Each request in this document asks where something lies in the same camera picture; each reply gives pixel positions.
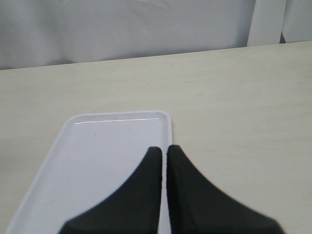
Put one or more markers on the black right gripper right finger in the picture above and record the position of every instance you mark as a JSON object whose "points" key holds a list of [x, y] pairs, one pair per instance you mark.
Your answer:
{"points": [[196, 206]]}

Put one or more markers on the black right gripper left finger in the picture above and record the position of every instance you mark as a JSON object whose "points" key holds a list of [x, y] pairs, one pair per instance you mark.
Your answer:
{"points": [[134, 208]]}

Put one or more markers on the white rectangular tray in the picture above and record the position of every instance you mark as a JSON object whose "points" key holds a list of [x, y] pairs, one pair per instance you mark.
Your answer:
{"points": [[91, 157]]}

